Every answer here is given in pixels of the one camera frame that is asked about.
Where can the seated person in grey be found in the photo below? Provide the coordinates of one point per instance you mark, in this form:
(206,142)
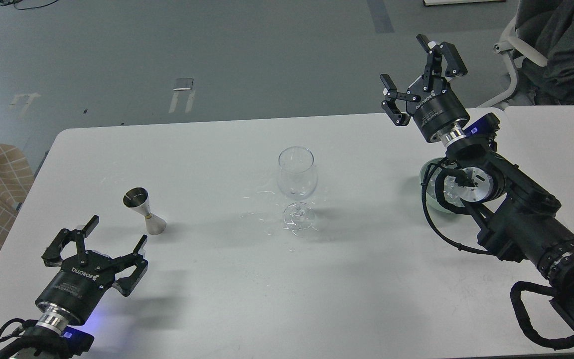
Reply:
(548,26)

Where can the silver steel jigger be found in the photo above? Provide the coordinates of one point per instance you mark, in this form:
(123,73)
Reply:
(138,200)

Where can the silver floor plate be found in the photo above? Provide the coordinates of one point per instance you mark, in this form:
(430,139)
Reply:
(183,84)

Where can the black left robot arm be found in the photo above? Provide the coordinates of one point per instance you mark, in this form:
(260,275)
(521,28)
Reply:
(50,337)

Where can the green bowl of ice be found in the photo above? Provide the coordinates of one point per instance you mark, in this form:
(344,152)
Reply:
(449,189)

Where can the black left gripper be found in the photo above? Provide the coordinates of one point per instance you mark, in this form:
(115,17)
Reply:
(83,279)

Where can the white office chair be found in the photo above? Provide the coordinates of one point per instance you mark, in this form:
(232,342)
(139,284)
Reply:
(513,51)

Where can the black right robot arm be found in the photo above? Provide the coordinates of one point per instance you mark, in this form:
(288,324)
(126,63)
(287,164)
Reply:
(515,215)

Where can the clear wine glass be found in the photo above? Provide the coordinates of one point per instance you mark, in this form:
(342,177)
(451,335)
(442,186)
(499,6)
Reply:
(297,179)

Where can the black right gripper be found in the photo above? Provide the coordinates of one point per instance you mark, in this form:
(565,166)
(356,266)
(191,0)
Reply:
(430,100)

